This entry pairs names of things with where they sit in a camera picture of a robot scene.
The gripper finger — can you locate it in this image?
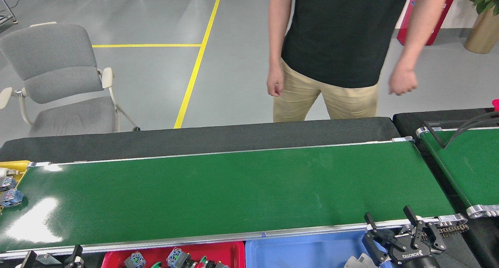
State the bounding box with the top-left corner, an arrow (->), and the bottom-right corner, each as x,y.
20,251 -> 38,268
64,245 -> 86,268

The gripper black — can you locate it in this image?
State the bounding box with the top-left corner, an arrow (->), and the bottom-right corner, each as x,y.
362,205 -> 448,268

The green feeder conveyor belt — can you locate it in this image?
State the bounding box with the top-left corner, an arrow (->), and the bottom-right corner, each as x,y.
415,125 -> 499,219

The long green conveyor belt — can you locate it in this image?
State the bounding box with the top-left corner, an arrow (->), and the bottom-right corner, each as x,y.
0,136 -> 468,260

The person's left hand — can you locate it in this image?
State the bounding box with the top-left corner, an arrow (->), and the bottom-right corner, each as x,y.
389,63 -> 418,96

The person's right hand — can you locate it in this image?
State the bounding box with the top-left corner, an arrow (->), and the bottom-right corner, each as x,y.
267,63 -> 286,97

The yellow plastic bin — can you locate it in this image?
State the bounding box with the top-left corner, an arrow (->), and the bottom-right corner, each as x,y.
0,160 -> 31,214

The blue plastic bin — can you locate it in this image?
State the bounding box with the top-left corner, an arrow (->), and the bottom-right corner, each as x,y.
245,229 -> 394,268

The red plastic bin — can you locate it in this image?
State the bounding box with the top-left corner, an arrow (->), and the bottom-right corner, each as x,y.
101,241 -> 246,268

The grey office chair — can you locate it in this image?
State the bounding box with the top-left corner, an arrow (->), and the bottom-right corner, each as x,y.
0,22 -> 140,138

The person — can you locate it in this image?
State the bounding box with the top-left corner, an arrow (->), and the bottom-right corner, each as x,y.
267,0 -> 449,122

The potted plant with tan pot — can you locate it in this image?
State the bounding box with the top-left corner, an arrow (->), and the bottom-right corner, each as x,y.
464,0 -> 499,54

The red fire extinguisher cabinet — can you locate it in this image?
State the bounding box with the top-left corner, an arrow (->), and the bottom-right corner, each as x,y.
397,0 -> 459,46

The conveyor drive chain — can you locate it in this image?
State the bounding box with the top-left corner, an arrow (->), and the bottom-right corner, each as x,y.
423,222 -> 469,238

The push button switch blue base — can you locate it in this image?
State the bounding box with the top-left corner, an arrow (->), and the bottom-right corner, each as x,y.
166,248 -> 199,268
124,252 -> 147,268

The black guide frame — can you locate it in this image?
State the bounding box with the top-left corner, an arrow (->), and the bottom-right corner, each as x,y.
423,111 -> 499,149

